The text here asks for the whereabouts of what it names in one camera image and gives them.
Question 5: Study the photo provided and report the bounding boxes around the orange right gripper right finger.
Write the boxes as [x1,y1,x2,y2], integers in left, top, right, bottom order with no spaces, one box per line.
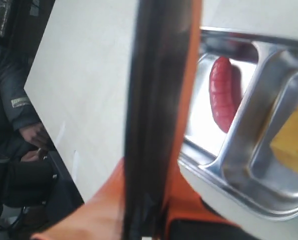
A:
[153,172,255,240]

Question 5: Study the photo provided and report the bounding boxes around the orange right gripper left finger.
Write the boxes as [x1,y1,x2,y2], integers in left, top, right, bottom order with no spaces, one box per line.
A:
[31,159,125,240]

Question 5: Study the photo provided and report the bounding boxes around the steel two-compartment lunch box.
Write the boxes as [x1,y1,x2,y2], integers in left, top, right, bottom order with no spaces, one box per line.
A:
[177,26,298,222]

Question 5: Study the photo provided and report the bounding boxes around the red toy sausage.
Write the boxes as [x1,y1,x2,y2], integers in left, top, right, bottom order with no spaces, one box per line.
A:
[208,56,242,133]

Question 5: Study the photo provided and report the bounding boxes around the yellow toy cheese wedge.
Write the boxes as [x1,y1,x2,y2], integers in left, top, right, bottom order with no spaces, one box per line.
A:
[270,107,298,174]

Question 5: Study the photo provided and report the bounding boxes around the grey lunch box lid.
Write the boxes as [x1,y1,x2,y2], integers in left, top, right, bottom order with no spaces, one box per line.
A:
[121,0,202,240]

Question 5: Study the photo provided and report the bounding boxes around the person in dark jacket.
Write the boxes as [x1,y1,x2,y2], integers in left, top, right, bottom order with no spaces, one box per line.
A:
[0,0,57,208]

